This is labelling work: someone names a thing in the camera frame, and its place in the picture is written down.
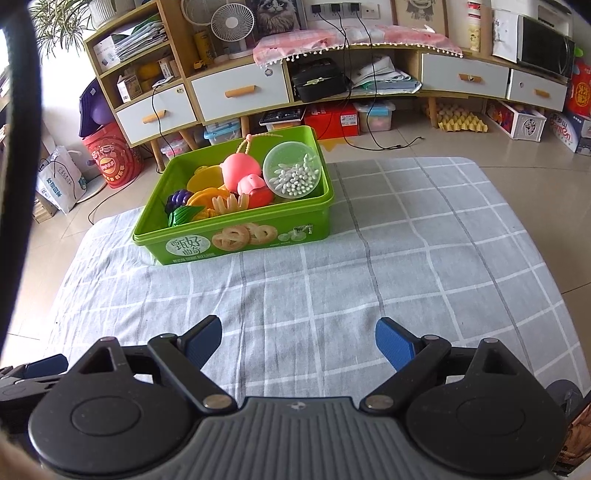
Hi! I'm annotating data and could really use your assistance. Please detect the dark grey slipper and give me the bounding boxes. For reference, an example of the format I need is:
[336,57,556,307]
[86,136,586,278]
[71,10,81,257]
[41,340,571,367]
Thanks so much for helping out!
[547,379,585,418]

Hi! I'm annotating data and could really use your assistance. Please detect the white desk fan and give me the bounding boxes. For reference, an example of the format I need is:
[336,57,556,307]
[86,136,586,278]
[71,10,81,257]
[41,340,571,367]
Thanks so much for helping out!
[211,4,256,58]

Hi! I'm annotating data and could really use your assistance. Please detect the purple bag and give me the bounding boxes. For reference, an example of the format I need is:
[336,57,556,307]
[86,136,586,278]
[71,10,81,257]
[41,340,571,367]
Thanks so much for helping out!
[78,78,114,138]

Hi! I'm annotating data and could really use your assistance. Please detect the black microwave oven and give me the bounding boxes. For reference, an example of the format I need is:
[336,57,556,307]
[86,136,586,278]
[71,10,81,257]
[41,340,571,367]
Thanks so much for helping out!
[516,14,577,84]

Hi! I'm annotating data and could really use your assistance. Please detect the red carton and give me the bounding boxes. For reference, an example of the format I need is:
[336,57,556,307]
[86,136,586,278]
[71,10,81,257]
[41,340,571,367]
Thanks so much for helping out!
[305,102,361,140]

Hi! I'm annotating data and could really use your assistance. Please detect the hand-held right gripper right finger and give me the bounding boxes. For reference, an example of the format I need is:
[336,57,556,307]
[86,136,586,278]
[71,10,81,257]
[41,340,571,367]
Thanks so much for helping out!
[359,318,525,412]

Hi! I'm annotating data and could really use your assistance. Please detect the black strap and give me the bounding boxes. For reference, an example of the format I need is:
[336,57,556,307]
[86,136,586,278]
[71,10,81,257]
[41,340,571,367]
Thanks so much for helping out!
[0,0,45,352]

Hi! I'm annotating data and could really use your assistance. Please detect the white shopping bag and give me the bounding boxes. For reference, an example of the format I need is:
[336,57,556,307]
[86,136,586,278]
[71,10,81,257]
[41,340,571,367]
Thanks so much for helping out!
[37,145,88,214]

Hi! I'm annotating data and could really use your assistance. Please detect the blue white carton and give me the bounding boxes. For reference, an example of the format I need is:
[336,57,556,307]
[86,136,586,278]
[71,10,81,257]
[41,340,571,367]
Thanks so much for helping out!
[547,111,591,153]

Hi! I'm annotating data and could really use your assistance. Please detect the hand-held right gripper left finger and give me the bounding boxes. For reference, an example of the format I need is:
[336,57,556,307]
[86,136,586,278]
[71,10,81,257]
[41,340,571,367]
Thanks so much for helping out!
[76,315,238,413]

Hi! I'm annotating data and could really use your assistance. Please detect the round floor stand base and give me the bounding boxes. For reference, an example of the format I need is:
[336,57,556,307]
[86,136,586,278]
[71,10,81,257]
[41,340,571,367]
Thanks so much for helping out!
[76,178,109,204]

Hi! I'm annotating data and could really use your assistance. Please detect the red gift box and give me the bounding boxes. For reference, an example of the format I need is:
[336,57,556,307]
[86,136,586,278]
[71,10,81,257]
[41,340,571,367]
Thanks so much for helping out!
[566,58,591,118]

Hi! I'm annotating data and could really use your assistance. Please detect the framed cat picture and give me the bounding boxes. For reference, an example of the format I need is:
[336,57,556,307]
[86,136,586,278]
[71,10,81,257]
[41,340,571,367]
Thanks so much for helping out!
[245,0,308,31]

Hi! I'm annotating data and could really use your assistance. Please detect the yellow egg tray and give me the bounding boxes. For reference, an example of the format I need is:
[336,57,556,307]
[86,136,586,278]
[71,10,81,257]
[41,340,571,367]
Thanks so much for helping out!
[422,99,489,133]

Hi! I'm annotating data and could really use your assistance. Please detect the purple toy grapes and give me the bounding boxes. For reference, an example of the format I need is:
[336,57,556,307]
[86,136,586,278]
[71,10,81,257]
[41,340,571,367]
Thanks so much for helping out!
[165,190,194,214]

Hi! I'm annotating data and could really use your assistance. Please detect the wall power outlets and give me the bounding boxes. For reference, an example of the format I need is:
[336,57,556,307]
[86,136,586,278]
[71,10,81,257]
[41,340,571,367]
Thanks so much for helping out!
[309,2,379,19]

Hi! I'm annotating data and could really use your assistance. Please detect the orange toy pot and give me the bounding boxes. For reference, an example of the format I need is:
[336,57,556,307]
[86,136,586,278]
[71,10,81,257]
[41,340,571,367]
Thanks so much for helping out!
[188,186,229,208]

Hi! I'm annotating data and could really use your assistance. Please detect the blue-lid storage box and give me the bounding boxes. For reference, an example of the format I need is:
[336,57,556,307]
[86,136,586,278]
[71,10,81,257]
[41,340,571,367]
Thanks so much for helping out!
[204,119,243,146]

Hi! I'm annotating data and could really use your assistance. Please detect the white drawer wooden handle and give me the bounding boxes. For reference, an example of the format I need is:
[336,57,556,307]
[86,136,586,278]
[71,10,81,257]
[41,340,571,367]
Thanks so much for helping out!
[191,62,291,123]
[115,85,199,144]
[506,69,568,112]
[421,53,509,100]

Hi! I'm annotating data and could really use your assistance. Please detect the clear cotton swab jar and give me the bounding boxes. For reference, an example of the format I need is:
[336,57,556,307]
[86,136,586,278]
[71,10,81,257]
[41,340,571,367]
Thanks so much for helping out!
[262,141,322,200]

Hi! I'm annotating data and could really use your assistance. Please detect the yellow bottle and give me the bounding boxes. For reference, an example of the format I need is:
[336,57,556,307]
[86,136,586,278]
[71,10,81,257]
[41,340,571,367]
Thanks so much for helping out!
[194,30,217,65]

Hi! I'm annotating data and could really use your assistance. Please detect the pink fringed cloth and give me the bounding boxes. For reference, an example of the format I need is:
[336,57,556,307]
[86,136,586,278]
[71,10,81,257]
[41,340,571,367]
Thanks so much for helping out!
[253,25,464,70]

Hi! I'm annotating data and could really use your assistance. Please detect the framed cartoon drawing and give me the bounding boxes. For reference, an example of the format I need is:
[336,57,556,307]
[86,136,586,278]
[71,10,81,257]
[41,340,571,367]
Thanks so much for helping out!
[392,0,448,35]

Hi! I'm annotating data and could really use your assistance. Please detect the folded clothes pile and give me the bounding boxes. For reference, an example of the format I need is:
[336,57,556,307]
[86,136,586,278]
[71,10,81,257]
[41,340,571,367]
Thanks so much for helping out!
[348,55,423,95]

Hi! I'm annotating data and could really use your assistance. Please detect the green plastic box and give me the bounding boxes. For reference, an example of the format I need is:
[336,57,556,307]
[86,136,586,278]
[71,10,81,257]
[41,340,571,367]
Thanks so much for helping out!
[132,126,335,266]

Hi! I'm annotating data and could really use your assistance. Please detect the toy corn cob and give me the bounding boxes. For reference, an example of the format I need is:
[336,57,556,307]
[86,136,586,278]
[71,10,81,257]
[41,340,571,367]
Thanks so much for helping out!
[167,204,218,228]

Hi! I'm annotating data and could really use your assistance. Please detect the potted spider plant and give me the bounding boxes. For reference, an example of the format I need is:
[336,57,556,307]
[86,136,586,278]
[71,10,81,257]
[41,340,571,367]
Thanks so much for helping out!
[30,0,116,56]

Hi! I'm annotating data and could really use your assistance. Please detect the clear storage box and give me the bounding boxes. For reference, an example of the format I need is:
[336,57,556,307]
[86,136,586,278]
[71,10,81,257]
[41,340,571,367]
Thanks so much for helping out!
[159,134,190,160]

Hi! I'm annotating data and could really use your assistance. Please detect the thin black cable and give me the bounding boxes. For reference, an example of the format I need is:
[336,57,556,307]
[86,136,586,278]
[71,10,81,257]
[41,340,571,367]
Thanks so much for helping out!
[150,82,170,172]

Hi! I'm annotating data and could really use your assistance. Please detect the black bag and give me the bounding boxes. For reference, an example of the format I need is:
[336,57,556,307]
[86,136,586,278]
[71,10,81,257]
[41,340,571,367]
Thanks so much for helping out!
[291,58,348,103]

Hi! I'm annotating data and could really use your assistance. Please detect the yellow toy pot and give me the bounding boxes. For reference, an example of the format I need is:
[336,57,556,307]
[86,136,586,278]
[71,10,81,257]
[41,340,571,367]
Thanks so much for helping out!
[187,165,225,193]

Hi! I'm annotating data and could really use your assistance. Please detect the red white cup tube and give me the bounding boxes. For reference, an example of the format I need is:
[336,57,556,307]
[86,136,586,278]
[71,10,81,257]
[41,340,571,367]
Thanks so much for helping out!
[466,0,482,51]

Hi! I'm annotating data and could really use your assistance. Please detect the black-top storage box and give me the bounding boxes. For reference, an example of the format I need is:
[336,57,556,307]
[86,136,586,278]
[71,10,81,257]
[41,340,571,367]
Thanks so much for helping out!
[259,108,306,134]

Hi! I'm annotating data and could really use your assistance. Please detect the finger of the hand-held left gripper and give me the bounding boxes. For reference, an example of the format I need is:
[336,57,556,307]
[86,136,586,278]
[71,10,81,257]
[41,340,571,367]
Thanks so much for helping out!
[0,354,70,417]

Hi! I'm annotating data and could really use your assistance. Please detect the stack of papers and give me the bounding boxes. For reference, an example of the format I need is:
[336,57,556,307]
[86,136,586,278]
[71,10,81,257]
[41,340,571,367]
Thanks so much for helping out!
[95,21,167,65]

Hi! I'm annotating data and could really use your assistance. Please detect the storage box pink contents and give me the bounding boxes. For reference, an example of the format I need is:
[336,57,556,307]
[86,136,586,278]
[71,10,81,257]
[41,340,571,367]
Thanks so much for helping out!
[353,102,397,133]

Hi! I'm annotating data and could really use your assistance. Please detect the white toy crate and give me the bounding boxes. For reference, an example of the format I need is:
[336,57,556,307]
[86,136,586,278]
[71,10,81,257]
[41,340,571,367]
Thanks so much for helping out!
[485,99,548,140]

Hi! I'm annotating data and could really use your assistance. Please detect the red printed bucket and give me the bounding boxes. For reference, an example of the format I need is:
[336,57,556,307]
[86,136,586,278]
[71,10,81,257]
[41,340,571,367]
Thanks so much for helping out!
[83,122,143,190]

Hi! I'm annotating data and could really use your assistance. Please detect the pink toy pig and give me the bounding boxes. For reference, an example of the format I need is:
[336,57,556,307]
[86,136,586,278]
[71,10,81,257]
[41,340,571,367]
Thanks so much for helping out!
[221,133,283,209]

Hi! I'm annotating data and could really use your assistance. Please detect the translucent brown toy octopus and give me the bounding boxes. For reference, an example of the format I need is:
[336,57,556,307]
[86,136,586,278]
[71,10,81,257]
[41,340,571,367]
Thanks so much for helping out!
[211,193,250,215]

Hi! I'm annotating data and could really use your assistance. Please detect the small cardboard box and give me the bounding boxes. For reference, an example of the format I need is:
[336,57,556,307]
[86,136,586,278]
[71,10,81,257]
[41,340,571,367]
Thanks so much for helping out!
[116,74,141,101]

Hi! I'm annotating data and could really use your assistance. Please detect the white printer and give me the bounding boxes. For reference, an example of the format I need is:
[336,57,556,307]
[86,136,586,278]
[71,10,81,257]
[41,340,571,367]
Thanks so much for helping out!
[538,4,581,34]

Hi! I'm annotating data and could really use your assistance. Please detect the long wooden cabinet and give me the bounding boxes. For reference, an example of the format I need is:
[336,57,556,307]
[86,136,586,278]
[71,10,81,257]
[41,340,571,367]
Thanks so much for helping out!
[83,0,578,171]

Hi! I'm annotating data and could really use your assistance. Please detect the grey checked tablecloth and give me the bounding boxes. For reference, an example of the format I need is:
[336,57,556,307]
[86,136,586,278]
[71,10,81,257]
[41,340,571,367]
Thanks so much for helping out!
[46,157,591,416]

